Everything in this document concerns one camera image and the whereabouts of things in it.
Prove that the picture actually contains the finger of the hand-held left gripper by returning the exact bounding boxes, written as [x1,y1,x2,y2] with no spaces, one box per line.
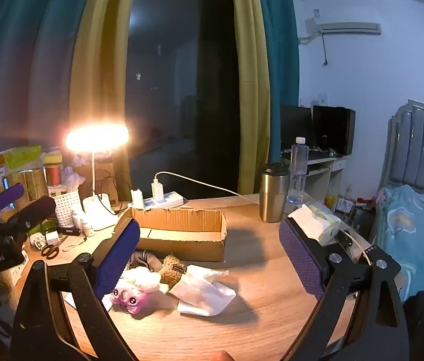
[6,196,57,232]
[0,182,26,212]

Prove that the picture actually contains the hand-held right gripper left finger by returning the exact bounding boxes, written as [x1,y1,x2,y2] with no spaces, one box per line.
[11,218,141,361]

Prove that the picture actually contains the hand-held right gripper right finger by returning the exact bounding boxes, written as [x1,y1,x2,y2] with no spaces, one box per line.
[279,218,410,361]

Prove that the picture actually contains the dark grey sock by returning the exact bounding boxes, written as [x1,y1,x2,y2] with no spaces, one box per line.
[128,249,164,272]

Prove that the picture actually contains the white fluffy plush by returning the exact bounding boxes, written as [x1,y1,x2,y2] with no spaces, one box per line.
[123,266,162,293]

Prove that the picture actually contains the pink plush toy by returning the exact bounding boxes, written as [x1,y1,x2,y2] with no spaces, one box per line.
[110,285,151,315]

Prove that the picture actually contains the cartoon print tissue pack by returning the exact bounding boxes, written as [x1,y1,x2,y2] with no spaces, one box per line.
[288,202,343,246]

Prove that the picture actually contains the brown plush bear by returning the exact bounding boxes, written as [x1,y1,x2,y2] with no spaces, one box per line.
[158,255,188,287]

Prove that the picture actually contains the white tissue paper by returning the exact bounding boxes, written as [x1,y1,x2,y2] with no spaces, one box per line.
[168,264,237,317]

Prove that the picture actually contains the gold can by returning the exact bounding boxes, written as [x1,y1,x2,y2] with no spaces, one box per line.
[17,168,48,201]

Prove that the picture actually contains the white plastic basket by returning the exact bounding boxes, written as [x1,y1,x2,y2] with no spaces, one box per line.
[52,191,82,229]

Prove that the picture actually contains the green snack packet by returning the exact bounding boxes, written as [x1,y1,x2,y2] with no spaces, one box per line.
[3,145,42,171]

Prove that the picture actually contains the black scissors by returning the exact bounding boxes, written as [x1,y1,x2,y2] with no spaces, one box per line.
[41,242,63,260]

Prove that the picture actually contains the red can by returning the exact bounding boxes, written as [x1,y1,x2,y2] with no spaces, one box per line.
[44,153,64,187]

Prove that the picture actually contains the steel tumbler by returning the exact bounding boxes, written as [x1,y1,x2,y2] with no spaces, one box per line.
[259,162,291,224]

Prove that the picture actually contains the white power strip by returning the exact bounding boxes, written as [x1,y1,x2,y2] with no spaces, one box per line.
[127,192,185,210]

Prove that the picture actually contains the tall brown cardboard box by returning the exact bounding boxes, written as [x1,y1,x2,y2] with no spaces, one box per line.
[91,161,120,207]

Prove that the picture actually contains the clear water bottle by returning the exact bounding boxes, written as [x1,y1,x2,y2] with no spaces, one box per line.
[286,137,308,205]

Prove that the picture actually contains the white computer desk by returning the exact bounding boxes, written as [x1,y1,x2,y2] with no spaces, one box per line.
[281,150,348,204]

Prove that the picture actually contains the white desk lamp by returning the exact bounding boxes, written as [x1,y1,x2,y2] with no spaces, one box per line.
[65,123,130,231]

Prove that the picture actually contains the light blue printed blanket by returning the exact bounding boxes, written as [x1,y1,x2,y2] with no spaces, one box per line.
[376,185,424,303]

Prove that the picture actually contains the teal curtain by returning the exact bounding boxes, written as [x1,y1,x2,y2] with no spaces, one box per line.
[0,0,98,211]
[255,0,301,153]

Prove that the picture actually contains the black monitor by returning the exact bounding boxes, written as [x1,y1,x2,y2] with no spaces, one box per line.
[280,105,314,152]
[312,105,356,157]

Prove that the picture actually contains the olive curtain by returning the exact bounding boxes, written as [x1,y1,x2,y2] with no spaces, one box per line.
[70,0,140,202]
[230,0,272,196]

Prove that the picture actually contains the grey padded headboard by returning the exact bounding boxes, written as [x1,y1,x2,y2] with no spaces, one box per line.
[378,99,424,197]

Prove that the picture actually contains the dark glass window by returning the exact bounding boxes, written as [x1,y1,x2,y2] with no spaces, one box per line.
[125,0,242,201]

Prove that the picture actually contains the white air conditioner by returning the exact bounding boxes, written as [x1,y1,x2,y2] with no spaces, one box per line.
[306,22,382,37]

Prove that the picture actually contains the white charger with cable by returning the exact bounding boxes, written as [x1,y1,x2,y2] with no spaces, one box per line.
[151,171,262,201]

